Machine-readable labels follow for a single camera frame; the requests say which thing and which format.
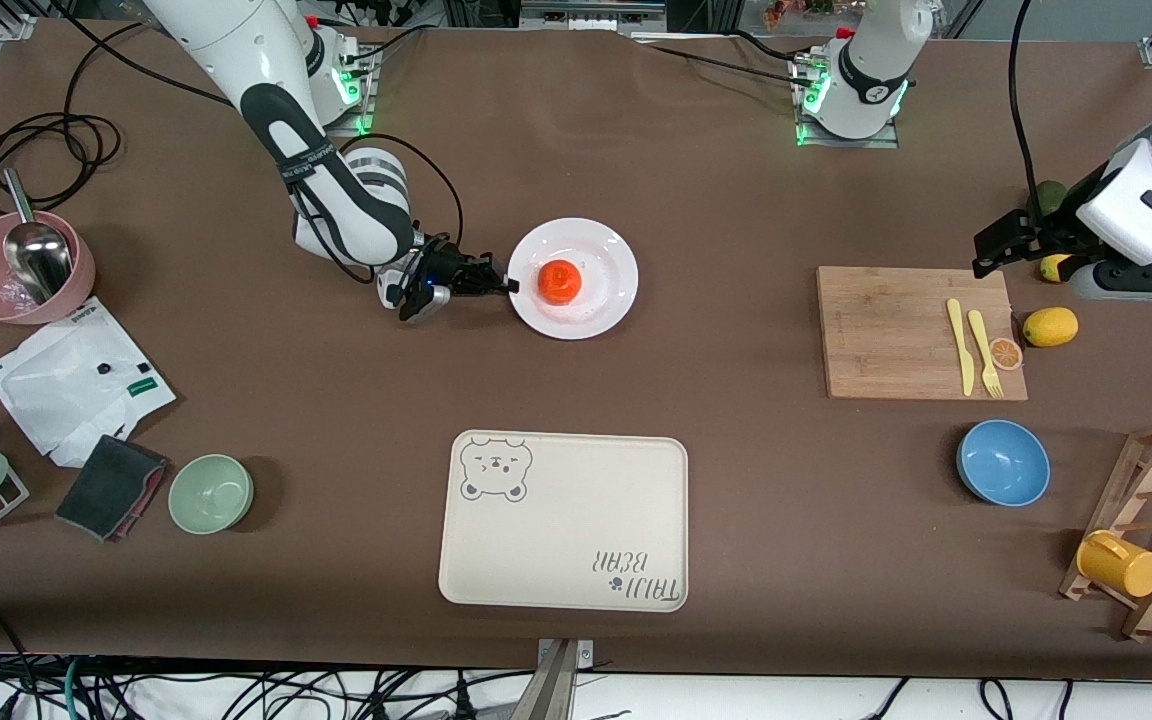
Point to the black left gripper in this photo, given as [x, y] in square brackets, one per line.
[1060, 228]

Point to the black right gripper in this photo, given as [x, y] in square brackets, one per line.
[447, 267]

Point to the orange fruit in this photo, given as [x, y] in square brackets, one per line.
[559, 281]

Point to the white round plate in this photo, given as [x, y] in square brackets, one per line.
[601, 300]

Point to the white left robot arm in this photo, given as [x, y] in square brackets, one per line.
[1151, 200]

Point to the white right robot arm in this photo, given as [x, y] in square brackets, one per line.
[336, 200]

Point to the yellow lemon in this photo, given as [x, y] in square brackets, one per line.
[1054, 269]
[1050, 327]

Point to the dark green avocado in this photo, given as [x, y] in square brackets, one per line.
[1053, 197]

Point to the toy orange slice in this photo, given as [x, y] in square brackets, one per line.
[1006, 354]

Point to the yellow plastic fork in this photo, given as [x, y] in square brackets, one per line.
[983, 350]

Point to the yellow plastic knife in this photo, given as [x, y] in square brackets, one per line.
[961, 350]

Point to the wooden cutting board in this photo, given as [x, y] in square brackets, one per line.
[886, 335]

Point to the blue bowl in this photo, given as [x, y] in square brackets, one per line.
[1003, 463]

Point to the cream bear print tray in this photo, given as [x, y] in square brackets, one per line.
[576, 520]

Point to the wooden mug rack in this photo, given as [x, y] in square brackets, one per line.
[1151, 470]

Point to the yellow mug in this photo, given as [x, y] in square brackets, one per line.
[1121, 566]

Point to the light green bowl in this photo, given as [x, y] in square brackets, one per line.
[210, 494]

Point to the dark grey folded cloth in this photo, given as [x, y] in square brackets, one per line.
[108, 487]

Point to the white plastic bag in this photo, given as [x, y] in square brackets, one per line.
[66, 390]

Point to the metal scoop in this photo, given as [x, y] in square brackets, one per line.
[38, 255]

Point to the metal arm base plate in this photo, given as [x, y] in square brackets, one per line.
[361, 110]
[851, 142]

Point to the metal table edge bracket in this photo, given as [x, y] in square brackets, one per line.
[561, 675]

